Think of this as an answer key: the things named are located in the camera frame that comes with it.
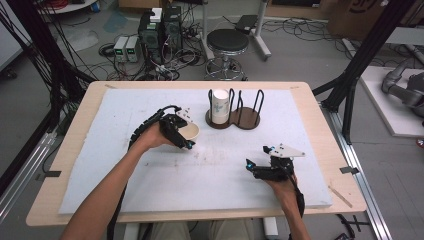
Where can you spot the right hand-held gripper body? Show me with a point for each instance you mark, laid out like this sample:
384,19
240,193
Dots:
278,166

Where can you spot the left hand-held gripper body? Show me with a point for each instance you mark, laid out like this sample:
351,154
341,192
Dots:
171,125

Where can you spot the single white paper cup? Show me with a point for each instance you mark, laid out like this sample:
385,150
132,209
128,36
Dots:
190,131

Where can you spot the stack of white paper cups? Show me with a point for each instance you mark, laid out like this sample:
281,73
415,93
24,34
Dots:
220,106

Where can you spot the person's left hand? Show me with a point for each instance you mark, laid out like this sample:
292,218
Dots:
155,135

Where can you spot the person's right hand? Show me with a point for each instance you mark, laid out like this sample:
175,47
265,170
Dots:
283,191

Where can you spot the white foam mat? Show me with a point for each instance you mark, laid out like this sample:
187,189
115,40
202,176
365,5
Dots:
200,180

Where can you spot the white table leg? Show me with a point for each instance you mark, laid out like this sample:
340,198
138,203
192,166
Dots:
131,231
270,227

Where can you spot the thin wooden stick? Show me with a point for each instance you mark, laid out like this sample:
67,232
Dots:
340,196

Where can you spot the person's right leg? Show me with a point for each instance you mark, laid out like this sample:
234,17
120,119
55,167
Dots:
231,230

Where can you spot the black tape piece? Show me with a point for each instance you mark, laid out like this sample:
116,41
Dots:
52,173
349,170

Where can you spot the white bench power supply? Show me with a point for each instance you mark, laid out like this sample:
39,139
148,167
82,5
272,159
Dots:
120,49
132,50

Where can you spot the black computer tower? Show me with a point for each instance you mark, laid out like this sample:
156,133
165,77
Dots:
150,36
172,28

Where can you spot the black round stool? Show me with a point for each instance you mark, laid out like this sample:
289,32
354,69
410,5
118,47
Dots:
227,41

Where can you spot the small white box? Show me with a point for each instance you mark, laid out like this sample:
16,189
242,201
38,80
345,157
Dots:
156,15

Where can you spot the white metal stand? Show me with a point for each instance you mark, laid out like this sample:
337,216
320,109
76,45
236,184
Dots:
260,36

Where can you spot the white floor board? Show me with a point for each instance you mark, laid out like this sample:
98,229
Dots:
383,110

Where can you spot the black flat device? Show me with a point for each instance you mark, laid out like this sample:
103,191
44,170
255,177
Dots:
246,22

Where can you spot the brown cardboard box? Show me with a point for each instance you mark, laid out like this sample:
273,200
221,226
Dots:
363,16

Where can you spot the aluminium rail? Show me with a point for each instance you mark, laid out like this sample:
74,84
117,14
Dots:
360,186
23,176

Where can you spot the black metal frame post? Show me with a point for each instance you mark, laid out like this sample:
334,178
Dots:
43,56
366,50

